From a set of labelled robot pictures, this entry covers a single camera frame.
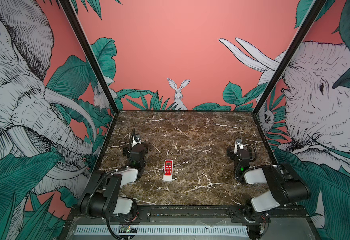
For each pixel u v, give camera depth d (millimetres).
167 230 701
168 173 862
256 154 730
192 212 757
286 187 452
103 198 429
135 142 768
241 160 692
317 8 695
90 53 862
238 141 786
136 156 676
